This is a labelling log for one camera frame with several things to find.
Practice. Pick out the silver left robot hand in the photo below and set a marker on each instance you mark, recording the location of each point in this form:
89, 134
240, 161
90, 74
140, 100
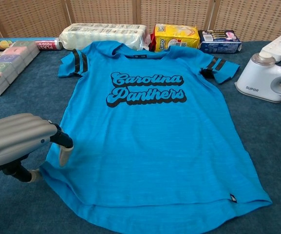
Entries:
16, 136

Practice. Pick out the blue Carolina Panthers t-shirt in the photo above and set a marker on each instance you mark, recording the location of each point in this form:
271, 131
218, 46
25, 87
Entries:
159, 146

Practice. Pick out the pastel pocket tissue pack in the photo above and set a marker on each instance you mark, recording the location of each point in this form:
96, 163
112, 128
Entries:
6, 65

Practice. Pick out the dark teal table cover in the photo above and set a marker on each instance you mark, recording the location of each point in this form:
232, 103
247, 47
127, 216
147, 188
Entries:
21, 209

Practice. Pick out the blue plastic food wrap box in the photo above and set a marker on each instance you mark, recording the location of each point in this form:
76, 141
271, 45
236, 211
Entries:
8, 44

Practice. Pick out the white toilet paper pack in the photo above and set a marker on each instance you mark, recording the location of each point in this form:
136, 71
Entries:
101, 35

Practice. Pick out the wicker folding screen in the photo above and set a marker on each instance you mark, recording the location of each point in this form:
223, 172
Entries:
101, 12

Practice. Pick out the red snack wrapper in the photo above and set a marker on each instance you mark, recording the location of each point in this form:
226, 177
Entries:
152, 41

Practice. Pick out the yellow Lipo biscuit pack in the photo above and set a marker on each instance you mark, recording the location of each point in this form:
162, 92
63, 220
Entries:
176, 36

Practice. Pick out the dark blue sanitary pad pack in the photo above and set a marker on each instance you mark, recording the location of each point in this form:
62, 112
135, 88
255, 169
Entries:
219, 42

